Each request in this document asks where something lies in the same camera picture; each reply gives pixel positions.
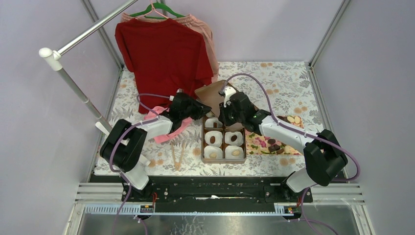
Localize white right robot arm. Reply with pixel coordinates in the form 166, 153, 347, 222
219, 86, 348, 202

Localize beige pink garment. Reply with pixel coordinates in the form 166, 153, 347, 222
120, 13, 219, 83

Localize floral chocolate tray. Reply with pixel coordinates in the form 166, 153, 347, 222
245, 130, 302, 155

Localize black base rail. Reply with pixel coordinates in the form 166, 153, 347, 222
121, 176, 317, 213

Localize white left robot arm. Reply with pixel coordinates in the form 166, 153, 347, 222
99, 92, 211, 201

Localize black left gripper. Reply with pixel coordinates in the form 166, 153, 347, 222
180, 96, 211, 121

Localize red t-shirt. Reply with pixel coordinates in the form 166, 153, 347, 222
115, 19, 214, 114

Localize gold chocolate box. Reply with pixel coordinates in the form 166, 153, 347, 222
201, 112, 247, 164

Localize gold box lid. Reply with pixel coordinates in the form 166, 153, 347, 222
195, 80, 259, 134

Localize pink cloth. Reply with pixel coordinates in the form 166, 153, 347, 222
152, 106, 193, 143

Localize silver clothes rack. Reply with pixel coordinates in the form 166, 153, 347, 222
38, 0, 151, 166

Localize wooden tongs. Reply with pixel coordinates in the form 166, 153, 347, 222
170, 140, 188, 170

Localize green hanger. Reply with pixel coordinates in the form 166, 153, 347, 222
130, 1, 185, 19

